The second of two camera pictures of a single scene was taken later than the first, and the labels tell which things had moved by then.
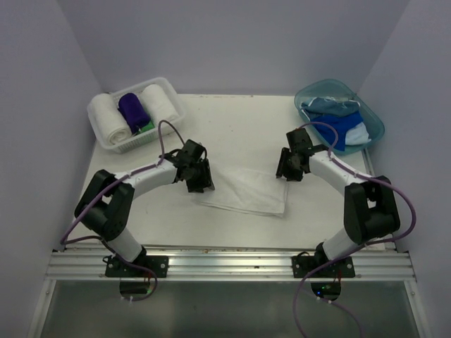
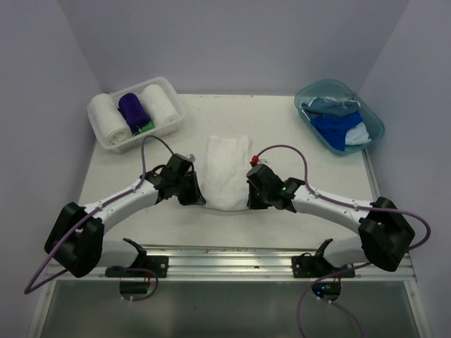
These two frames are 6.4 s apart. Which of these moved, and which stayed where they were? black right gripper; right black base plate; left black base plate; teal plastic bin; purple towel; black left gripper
Moved: black right gripper; black left gripper
Stayed: teal plastic bin; purple towel; left black base plate; right black base plate
